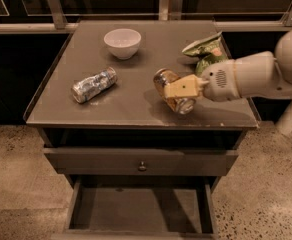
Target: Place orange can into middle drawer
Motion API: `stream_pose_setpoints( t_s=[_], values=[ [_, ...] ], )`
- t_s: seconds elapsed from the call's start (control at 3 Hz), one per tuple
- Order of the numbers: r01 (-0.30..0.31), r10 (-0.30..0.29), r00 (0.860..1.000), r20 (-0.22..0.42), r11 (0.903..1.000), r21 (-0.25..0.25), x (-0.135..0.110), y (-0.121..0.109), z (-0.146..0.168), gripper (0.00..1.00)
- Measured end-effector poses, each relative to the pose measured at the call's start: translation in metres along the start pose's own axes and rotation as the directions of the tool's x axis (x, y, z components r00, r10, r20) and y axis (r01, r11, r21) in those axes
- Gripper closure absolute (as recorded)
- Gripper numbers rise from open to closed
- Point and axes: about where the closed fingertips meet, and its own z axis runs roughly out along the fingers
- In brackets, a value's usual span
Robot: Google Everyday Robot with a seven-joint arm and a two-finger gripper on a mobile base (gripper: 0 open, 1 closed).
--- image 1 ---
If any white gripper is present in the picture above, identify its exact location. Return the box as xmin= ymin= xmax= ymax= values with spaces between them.
xmin=164 ymin=60 xmax=242 ymax=102

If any orange gold can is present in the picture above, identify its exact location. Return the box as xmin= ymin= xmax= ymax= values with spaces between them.
xmin=153 ymin=68 xmax=196 ymax=115

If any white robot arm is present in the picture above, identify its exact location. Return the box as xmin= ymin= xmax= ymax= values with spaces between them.
xmin=164 ymin=30 xmax=292 ymax=102

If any grey drawer cabinet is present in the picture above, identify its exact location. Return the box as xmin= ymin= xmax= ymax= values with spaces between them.
xmin=23 ymin=19 xmax=262 ymax=240

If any round metal drawer knob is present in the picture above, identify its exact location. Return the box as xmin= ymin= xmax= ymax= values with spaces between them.
xmin=138 ymin=161 xmax=147 ymax=172

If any crushed silver blue can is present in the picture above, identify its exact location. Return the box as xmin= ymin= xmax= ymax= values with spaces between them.
xmin=71 ymin=67 xmax=118 ymax=104

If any open grey middle drawer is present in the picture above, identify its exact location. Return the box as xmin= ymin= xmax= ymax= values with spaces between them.
xmin=51 ymin=176 xmax=219 ymax=240

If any grey top drawer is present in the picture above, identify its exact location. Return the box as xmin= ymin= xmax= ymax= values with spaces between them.
xmin=44 ymin=147 xmax=238 ymax=176

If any green jalapeno chip bag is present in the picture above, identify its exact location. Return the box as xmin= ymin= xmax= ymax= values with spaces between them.
xmin=182 ymin=32 xmax=228 ymax=76

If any white ceramic bowl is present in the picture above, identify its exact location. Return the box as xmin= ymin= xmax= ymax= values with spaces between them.
xmin=104 ymin=28 xmax=141 ymax=60

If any metal railing frame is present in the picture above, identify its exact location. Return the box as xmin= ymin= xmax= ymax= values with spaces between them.
xmin=0 ymin=0 xmax=292 ymax=34

